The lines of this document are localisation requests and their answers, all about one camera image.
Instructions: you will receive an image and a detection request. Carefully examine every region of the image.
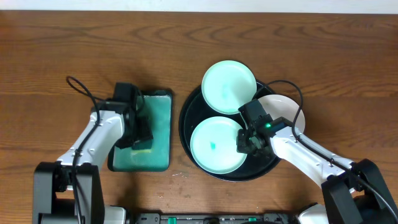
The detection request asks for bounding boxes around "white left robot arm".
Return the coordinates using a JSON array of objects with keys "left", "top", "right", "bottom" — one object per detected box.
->
[{"left": 32, "top": 102, "right": 135, "bottom": 223}]

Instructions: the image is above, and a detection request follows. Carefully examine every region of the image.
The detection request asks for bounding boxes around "round black tray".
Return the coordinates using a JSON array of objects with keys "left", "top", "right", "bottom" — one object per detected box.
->
[{"left": 178, "top": 86, "right": 280, "bottom": 182}]

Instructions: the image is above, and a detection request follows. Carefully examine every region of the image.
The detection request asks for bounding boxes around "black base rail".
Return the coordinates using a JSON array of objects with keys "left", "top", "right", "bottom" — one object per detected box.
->
[{"left": 131, "top": 213, "right": 299, "bottom": 224}]

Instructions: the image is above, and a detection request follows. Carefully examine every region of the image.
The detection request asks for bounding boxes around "mint green plate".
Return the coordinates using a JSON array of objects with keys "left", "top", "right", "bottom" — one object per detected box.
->
[
  {"left": 201, "top": 60, "right": 257, "bottom": 114},
  {"left": 190, "top": 116, "right": 247, "bottom": 174}
]

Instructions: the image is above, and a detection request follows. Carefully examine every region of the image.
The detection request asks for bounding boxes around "green yellow sponge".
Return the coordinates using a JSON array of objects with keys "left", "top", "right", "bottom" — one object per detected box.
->
[{"left": 131, "top": 116, "right": 154, "bottom": 154}]

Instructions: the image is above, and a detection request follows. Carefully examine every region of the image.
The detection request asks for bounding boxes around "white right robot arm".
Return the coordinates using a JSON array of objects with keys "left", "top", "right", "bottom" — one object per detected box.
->
[{"left": 237, "top": 123, "right": 397, "bottom": 224}]

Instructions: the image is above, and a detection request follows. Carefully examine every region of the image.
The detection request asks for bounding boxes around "white plate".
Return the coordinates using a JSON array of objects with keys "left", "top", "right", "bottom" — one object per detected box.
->
[{"left": 258, "top": 95, "right": 299, "bottom": 121}]

